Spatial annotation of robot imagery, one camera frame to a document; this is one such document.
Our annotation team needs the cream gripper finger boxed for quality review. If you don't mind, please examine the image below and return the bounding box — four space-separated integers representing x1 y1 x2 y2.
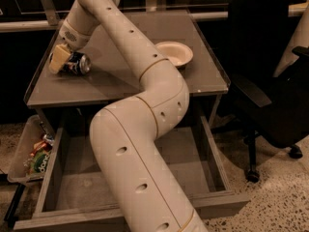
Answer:
48 43 70 74

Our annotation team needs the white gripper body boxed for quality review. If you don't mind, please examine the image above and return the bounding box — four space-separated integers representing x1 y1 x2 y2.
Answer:
59 20 91 51

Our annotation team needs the blue pepsi can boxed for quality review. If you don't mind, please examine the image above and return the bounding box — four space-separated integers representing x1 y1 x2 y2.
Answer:
61 52 91 75

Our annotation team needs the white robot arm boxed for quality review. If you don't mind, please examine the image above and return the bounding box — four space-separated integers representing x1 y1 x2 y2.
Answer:
49 0 209 232

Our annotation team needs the grey cabinet with glass top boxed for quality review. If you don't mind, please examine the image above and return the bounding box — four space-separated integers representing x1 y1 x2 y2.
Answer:
23 10 231 137

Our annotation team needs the open grey top drawer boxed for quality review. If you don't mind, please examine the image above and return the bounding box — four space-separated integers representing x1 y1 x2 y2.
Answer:
14 117 248 232

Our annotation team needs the orange snack packet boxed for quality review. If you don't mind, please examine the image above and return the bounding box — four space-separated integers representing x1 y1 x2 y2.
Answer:
30 141 52 158

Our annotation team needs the white paper bowl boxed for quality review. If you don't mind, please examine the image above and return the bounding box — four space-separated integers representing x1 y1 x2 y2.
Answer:
155 42 193 69

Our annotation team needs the clear plastic storage bin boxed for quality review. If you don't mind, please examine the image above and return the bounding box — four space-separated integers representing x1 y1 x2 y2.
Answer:
8 115 54 185

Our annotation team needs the green snack bag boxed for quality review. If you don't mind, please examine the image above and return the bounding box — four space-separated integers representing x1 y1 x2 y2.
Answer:
29 151 50 174

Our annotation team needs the black office chair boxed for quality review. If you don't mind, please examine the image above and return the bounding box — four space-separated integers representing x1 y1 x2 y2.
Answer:
218 0 309 183

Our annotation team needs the metal rail with brackets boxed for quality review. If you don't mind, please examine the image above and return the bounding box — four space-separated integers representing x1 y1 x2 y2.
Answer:
0 0 309 34

